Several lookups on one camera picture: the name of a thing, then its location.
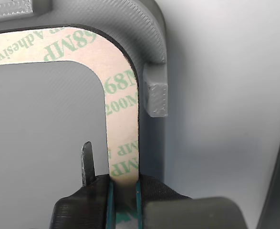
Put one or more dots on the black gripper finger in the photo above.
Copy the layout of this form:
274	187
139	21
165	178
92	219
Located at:
82	210
189	214

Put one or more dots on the rectangular frame with adhesive liner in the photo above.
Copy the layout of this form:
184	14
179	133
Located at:
120	95

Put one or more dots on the gray holder with black legs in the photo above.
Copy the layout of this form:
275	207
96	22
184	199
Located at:
46	119

